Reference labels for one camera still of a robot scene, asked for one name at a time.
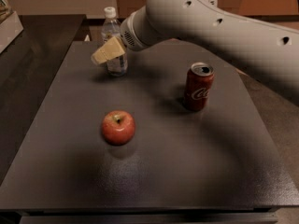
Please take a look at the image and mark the red apple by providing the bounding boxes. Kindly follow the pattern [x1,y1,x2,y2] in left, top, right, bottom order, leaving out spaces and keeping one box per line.
[101,110,135,146]

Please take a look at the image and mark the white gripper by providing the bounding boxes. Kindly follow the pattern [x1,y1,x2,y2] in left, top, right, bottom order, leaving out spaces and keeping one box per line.
[91,10,150,65]

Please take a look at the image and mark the clear blue-label plastic bottle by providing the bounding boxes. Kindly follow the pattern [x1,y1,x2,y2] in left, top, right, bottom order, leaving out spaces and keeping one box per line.
[101,7,128,77]

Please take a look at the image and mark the white box at left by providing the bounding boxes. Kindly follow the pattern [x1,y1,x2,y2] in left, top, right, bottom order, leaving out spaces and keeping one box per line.
[0,0,23,53]

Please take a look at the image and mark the red Coca-Cola can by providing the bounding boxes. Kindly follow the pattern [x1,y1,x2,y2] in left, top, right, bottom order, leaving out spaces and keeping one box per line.
[183,62,215,111]

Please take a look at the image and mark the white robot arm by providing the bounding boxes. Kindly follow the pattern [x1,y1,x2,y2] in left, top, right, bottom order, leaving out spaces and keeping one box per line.
[91,0,299,105]

